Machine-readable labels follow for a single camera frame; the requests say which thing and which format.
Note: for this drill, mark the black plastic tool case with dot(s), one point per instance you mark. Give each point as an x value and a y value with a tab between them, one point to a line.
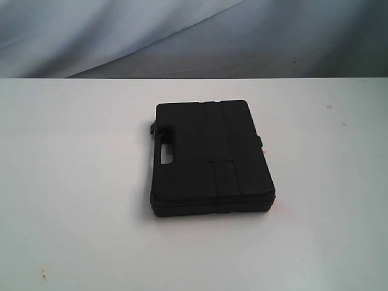
208	158

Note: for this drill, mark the grey backdrop cloth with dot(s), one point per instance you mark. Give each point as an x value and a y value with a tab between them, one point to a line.
193	39

